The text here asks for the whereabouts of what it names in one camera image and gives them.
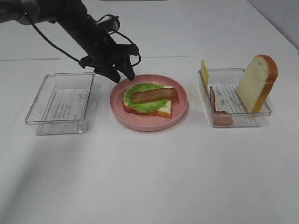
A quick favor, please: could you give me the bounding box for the brown bacon strip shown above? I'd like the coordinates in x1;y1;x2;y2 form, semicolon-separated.
131;88;179;103

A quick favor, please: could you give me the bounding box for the bread slice from tray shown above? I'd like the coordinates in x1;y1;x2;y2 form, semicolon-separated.
123;83;173;119

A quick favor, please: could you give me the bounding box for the yellow cheese slice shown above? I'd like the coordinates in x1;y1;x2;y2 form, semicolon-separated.
200;60;209;89

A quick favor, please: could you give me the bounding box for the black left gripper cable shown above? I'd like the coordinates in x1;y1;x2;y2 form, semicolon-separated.
23;13;142;68

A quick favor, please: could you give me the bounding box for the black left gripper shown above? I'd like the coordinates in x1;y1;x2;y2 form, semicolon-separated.
58;14;140;83

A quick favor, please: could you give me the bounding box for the clear plastic tray left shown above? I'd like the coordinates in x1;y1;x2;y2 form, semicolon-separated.
25;73;99;135

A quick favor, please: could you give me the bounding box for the bread slice in right tray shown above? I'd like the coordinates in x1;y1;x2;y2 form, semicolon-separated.
236;55;278;113

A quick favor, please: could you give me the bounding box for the clear plastic tray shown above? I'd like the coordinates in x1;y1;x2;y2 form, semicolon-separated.
198;68;271;128
25;73;99;135

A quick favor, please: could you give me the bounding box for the clear plastic tray right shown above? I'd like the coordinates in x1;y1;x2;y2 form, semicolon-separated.
198;68;271;128

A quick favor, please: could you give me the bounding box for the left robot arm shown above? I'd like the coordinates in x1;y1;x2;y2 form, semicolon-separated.
0;0;140;83

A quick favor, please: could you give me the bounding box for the pink round plate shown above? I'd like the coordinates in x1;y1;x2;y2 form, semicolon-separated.
110;74;188;131

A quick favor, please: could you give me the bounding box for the green lettuce leaf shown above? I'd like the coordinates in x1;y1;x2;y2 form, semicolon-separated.
123;83;172;113

